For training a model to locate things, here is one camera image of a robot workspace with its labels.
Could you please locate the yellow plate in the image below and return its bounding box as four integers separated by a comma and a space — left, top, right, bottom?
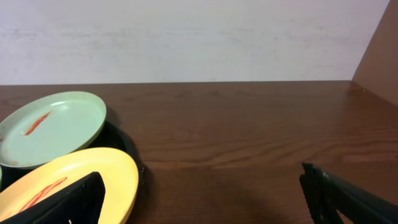
1, 147, 139, 223

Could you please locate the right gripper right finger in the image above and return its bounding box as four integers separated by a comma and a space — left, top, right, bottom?
299, 163, 397, 224

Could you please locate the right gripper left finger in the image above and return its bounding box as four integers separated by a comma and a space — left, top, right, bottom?
1, 172, 106, 224

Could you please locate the green plate far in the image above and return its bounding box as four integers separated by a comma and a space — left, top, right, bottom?
1, 91, 107, 169

